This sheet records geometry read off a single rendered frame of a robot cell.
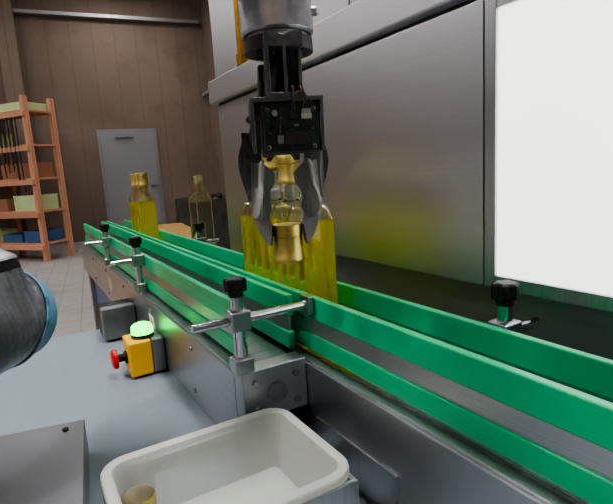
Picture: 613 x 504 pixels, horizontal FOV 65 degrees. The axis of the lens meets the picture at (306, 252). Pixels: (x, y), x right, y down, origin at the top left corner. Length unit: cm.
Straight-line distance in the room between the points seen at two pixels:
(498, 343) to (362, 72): 47
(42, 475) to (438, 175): 62
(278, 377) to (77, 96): 1026
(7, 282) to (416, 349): 48
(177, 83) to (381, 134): 1030
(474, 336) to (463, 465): 14
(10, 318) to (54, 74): 1025
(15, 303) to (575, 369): 61
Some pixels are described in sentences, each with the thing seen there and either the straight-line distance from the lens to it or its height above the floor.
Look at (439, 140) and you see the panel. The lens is 68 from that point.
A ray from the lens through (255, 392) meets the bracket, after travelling 66.
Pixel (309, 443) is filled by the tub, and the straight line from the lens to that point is 59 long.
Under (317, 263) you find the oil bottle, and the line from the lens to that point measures 71.
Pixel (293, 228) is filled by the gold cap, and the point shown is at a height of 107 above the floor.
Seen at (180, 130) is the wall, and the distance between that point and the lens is 1087.
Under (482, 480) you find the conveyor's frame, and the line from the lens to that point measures 49.
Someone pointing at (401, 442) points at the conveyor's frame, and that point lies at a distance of 55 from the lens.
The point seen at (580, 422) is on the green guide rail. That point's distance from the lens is 42.
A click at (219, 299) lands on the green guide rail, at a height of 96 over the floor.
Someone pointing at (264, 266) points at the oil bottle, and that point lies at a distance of 82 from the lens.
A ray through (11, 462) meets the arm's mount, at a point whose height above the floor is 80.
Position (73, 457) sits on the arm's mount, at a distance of 72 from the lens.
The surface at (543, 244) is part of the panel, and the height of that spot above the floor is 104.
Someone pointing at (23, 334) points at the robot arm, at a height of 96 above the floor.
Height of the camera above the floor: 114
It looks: 10 degrees down
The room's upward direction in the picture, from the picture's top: 4 degrees counter-clockwise
